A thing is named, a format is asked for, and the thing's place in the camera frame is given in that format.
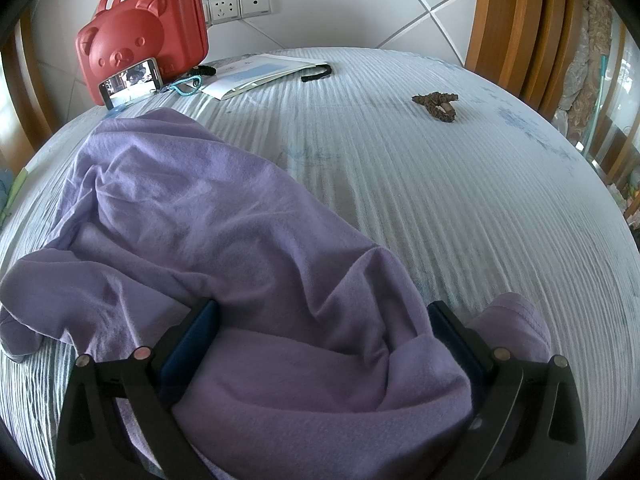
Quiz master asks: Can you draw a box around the white paper booklet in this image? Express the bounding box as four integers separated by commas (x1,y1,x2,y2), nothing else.
200,52,331,101

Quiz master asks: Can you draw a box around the brown hair scrunchie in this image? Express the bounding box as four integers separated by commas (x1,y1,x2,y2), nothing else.
411,91,458,123

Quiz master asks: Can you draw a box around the red bear-face suitcase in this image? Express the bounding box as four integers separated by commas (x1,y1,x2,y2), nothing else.
75,0,211,108

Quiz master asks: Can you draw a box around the white wall socket plate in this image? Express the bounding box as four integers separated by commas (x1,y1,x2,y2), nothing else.
239,0,277,20

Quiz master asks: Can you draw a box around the wooden side frame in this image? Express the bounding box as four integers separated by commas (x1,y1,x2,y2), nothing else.
0,15,61,171

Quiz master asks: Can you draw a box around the blue cord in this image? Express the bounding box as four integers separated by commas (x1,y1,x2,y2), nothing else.
167,76,206,97

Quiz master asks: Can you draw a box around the wooden headboard frame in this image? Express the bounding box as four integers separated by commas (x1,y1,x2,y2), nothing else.
464,0,588,111

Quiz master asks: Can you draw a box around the floral curtain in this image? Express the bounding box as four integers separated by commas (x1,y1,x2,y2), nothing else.
557,0,615,128

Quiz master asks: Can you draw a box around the purple garment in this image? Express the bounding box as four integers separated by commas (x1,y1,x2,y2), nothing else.
0,107,553,480

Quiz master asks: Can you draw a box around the green cloth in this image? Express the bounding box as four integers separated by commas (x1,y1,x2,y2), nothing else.
0,167,31,223

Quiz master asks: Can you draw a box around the wooden railing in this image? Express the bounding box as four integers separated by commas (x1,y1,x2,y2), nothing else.
585,20,640,191

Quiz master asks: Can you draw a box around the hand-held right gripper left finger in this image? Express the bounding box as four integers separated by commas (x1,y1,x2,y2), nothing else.
56,298,221,480

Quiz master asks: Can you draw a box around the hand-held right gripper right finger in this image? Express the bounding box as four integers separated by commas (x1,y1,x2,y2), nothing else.
427,300,588,480

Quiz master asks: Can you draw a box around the smartphone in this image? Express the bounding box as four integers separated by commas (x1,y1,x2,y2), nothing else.
97,57,163,111

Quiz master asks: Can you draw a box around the black hair tie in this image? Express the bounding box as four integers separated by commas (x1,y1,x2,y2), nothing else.
300,64,333,83

